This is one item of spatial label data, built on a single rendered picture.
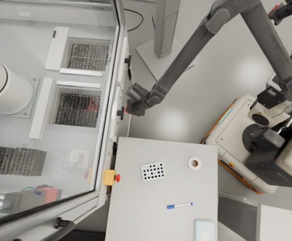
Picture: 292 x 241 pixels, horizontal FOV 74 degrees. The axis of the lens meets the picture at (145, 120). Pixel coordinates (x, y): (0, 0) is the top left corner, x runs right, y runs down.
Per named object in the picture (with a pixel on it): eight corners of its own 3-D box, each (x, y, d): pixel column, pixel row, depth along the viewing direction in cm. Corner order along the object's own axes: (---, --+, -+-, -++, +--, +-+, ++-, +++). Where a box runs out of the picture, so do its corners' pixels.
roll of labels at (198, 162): (192, 155, 112) (194, 154, 108) (201, 163, 110) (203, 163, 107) (184, 163, 111) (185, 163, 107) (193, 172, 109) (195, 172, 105)
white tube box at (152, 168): (162, 162, 111) (163, 161, 107) (165, 177, 109) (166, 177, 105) (141, 165, 110) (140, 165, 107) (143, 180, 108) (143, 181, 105)
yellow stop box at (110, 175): (117, 170, 102) (115, 170, 95) (115, 184, 100) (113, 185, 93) (108, 169, 102) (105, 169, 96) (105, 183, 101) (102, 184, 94)
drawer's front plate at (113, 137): (122, 93, 116) (119, 86, 105) (115, 142, 108) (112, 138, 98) (119, 93, 116) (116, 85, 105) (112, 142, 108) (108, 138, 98)
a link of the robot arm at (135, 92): (160, 101, 81) (163, 90, 88) (140, 82, 77) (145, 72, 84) (142, 115, 89) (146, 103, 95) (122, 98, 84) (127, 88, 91)
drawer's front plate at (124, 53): (128, 48, 124) (126, 36, 113) (123, 90, 116) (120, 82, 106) (125, 48, 124) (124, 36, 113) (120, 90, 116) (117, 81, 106)
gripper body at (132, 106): (126, 99, 96) (134, 94, 90) (143, 104, 101) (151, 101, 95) (124, 112, 94) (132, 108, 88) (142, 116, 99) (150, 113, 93)
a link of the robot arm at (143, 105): (151, 110, 87) (156, 100, 89) (140, 100, 84) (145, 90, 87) (143, 113, 92) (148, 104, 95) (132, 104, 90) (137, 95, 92)
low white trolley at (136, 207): (190, 156, 186) (217, 145, 113) (187, 227, 170) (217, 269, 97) (130, 150, 188) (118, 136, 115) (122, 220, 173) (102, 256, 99)
